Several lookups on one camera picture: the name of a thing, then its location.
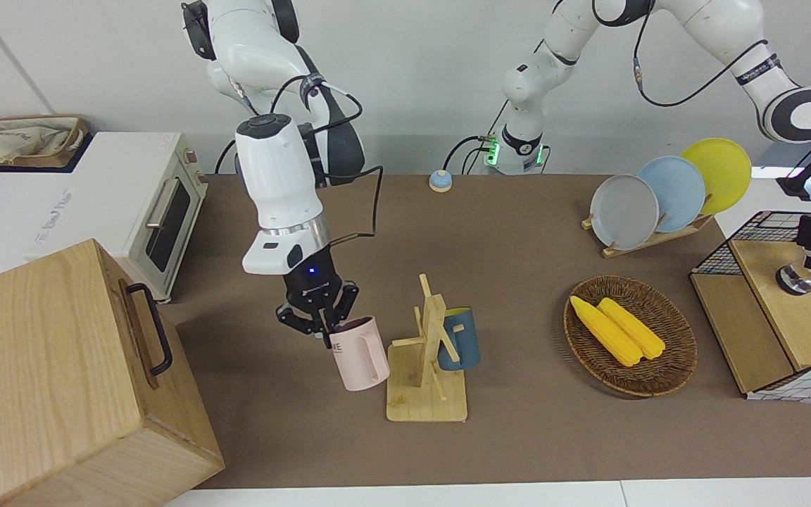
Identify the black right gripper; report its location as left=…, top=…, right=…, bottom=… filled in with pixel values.
left=276, top=245, right=361, bottom=350

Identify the pink ribbed mug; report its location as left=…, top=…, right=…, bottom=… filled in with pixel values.
left=328, top=315, right=390, bottom=392

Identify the yellow plate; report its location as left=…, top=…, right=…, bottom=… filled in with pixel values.
left=680, top=138, right=753, bottom=216

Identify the wooden mug stand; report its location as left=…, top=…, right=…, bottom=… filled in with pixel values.
left=386, top=274, right=468, bottom=423

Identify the dark blue mug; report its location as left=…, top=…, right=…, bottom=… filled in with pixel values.
left=436, top=307, right=482, bottom=372

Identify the light blue plate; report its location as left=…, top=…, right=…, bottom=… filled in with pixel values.
left=636, top=156, right=707, bottom=234

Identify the wooden plate rack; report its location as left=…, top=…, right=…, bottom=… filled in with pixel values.
left=581, top=211, right=716, bottom=259

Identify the brown wicker basket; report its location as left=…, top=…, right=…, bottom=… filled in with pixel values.
left=563, top=275, right=698, bottom=399

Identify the grey plate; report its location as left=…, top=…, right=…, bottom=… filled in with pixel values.
left=589, top=174, right=660, bottom=251

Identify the yellow corn cob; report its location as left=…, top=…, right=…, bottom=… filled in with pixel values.
left=570, top=295, right=643, bottom=368
left=597, top=297, right=666, bottom=361

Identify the brown table mat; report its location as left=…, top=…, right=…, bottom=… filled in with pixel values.
left=156, top=174, right=811, bottom=490

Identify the white toaster oven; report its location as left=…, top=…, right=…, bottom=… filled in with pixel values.
left=0, top=132, right=209, bottom=303

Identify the large wooden box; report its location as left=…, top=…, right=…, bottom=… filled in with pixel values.
left=0, top=238, right=225, bottom=507

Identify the cardboard tray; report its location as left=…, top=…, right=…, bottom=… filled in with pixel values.
left=0, top=115, right=89, bottom=170

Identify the tray with cloth bag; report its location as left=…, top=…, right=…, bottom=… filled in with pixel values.
left=0, top=118, right=82, bottom=167

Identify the black camera stand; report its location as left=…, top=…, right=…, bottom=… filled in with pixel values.
left=775, top=141, right=811, bottom=201

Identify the wire basket with wooden lid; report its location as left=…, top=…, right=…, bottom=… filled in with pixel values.
left=689, top=210, right=811, bottom=403

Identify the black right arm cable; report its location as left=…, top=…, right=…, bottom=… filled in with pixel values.
left=268, top=74, right=385, bottom=246

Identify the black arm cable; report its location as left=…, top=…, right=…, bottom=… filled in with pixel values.
left=268, top=74, right=385, bottom=246
left=633, top=0, right=772, bottom=108

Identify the black box handle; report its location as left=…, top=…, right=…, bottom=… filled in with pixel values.
left=126, top=283, right=174, bottom=377

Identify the black right base cable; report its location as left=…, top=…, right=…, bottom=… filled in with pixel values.
left=213, top=139, right=239, bottom=175

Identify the black base cable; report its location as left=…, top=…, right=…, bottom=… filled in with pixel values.
left=213, top=139, right=239, bottom=175
left=443, top=99, right=512, bottom=175

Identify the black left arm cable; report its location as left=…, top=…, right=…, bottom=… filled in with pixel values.
left=633, top=0, right=772, bottom=108

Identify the black left base cable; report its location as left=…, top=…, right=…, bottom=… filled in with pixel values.
left=443, top=99, right=512, bottom=175

